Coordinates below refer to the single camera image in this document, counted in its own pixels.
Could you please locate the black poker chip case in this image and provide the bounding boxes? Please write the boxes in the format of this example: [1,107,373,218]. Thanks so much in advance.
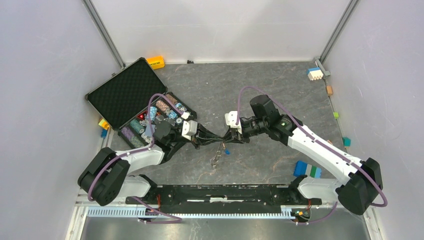
[85,57,197,150]

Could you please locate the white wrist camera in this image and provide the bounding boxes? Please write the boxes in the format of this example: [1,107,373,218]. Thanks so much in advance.
[224,110,242,134]
[181,120,198,141]

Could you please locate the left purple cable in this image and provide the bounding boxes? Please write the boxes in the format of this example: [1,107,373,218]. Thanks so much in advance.
[86,93,192,225]

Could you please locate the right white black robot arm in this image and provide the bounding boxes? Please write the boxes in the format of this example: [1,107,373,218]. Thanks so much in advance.
[224,94,383,215]

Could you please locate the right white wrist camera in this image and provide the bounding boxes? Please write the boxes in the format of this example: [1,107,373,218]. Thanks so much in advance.
[224,110,242,134]

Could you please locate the blue green white block stack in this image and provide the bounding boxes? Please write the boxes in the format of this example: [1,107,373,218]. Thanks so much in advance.
[293,160,322,179]

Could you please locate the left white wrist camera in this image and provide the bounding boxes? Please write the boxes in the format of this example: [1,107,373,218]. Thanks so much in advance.
[181,120,198,141]

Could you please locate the small teal cube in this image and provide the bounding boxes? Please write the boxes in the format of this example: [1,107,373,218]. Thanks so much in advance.
[342,136,351,148]

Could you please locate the blue white toy block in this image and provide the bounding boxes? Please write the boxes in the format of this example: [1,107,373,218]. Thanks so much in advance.
[307,67,324,81]

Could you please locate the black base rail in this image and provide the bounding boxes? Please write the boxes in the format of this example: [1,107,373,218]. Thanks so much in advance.
[140,184,322,214]

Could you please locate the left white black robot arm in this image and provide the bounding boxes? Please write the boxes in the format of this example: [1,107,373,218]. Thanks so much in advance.
[77,120,223,206]

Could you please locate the yellow orange blue block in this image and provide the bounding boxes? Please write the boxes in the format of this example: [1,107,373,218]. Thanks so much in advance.
[98,118,110,139]

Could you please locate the orange toy block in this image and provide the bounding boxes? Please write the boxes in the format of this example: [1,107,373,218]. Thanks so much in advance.
[146,55,165,70]

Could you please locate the large metal keyring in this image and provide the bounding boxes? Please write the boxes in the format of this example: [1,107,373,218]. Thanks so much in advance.
[210,142,226,169]

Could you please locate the small brown wooden block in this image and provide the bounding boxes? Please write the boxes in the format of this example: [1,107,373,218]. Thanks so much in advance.
[326,85,333,97]

